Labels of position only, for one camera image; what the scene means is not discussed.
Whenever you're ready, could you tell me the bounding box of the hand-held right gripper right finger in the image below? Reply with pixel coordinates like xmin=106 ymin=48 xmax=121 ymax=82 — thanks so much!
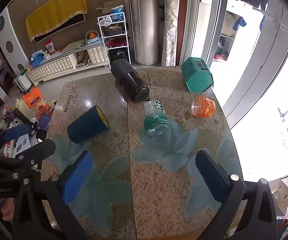
xmin=195 ymin=149 xmax=278 ymax=240

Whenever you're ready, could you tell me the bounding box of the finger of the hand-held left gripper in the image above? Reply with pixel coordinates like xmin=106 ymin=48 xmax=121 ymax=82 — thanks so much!
xmin=0 ymin=124 xmax=38 ymax=142
xmin=16 ymin=139 xmax=56 ymax=166

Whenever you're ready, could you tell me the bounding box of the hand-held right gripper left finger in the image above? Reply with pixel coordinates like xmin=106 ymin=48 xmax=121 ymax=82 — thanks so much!
xmin=12 ymin=151 xmax=95 ymax=240

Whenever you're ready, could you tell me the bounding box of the dark blue cup yellow inside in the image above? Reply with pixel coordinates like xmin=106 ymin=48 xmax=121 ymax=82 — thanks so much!
xmin=67 ymin=105 xmax=110 ymax=144

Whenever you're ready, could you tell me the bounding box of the orange plastic cup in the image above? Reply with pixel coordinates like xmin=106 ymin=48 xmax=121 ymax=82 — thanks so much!
xmin=190 ymin=96 xmax=216 ymax=118

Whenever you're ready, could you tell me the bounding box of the green clear plastic bottle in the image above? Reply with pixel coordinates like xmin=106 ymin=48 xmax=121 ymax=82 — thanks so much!
xmin=143 ymin=100 xmax=170 ymax=136

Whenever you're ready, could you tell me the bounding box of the teal hexagonal cup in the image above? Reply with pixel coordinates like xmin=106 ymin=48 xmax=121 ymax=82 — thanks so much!
xmin=180 ymin=57 xmax=214 ymax=93

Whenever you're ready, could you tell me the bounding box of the black cup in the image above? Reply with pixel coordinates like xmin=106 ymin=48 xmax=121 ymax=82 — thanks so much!
xmin=110 ymin=58 xmax=150 ymax=103

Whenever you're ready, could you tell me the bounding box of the orange tissue pack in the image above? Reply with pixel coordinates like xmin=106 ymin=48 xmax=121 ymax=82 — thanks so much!
xmin=22 ymin=87 xmax=45 ymax=109

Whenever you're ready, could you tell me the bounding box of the white appliance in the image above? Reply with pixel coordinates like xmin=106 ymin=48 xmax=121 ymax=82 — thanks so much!
xmin=15 ymin=69 xmax=31 ymax=92

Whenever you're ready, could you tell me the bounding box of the small cardboard box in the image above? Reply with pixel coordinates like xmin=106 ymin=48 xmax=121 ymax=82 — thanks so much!
xmin=269 ymin=179 xmax=288 ymax=217

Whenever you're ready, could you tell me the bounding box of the blue box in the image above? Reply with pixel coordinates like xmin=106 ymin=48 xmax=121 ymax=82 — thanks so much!
xmin=30 ymin=51 xmax=48 ymax=68

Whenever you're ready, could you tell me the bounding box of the white tufted cabinet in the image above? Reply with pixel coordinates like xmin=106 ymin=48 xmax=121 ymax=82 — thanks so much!
xmin=27 ymin=40 xmax=109 ymax=82

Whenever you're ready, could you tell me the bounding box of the red snack packet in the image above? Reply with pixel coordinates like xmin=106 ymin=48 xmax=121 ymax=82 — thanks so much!
xmin=44 ymin=40 xmax=57 ymax=55

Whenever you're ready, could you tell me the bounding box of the green mat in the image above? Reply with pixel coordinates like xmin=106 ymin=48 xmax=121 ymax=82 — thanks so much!
xmin=62 ymin=40 xmax=90 ymax=53

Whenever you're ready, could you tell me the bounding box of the black television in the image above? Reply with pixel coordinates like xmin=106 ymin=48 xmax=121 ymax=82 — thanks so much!
xmin=35 ymin=13 xmax=86 ymax=43

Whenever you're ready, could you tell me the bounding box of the basket of oranges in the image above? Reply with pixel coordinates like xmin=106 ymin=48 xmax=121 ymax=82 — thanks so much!
xmin=85 ymin=30 xmax=100 ymax=43

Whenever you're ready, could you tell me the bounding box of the yellow cloth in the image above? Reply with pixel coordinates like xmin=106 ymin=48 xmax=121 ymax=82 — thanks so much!
xmin=25 ymin=0 xmax=88 ymax=42

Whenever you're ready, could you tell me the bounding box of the red cloth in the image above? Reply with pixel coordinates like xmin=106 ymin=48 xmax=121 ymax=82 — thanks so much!
xmin=106 ymin=37 xmax=130 ymax=49

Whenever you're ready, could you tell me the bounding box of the white plastic bag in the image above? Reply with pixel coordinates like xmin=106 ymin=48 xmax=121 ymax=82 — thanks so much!
xmin=99 ymin=16 xmax=112 ymax=27

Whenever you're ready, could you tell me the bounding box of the blue hanging garment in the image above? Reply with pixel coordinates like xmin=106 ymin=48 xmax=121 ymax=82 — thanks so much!
xmin=232 ymin=16 xmax=247 ymax=28

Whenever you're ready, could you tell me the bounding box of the patterned curtain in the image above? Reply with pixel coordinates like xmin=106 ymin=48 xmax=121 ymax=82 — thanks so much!
xmin=160 ymin=0 xmax=181 ymax=67

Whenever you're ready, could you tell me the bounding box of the silver tower air conditioner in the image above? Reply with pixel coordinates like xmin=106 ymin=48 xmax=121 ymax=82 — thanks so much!
xmin=128 ymin=0 xmax=161 ymax=66

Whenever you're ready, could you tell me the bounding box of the white wire shelf rack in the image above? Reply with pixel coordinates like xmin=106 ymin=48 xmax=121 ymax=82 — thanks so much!
xmin=97 ymin=12 xmax=132 ymax=65

